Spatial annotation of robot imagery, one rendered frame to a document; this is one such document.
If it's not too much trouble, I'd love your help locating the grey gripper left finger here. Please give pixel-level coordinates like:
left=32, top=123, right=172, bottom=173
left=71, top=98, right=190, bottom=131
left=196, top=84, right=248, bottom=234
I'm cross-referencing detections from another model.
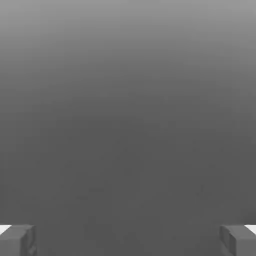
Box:
left=0, top=223, right=38, bottom=256

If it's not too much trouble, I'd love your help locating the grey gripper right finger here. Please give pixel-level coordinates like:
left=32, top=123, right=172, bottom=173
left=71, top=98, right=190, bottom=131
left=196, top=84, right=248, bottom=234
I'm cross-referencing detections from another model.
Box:
left=218, top=223, right=256, bottom=256

